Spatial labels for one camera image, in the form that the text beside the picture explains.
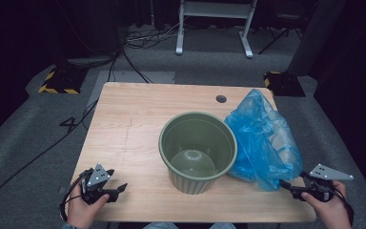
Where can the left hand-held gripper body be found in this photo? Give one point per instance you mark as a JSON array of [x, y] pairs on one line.
[[97, 176]]

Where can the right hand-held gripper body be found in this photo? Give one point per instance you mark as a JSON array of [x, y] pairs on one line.
[[327, 173]]

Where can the blue plastic trash bag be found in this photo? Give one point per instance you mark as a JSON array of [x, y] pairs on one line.
[[260, 140]]

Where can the green plastic trash bin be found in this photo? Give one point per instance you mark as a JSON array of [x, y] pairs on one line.
[[197, 140]]

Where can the person's right hand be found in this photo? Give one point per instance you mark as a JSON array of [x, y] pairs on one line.
[[332, 211]]

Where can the person's left hand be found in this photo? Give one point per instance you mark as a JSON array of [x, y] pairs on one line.
[[81, 213]]

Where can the grey column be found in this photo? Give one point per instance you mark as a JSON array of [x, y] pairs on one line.
[[314, 35]]

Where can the black tripod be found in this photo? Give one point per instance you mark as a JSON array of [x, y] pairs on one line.
[[281, 30]]

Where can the black yellow striped base plate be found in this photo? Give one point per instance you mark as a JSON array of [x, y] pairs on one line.
[[284, 84], [63, 81]]

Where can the white metal desk frame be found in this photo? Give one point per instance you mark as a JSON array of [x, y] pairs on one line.
[[216, 9]]

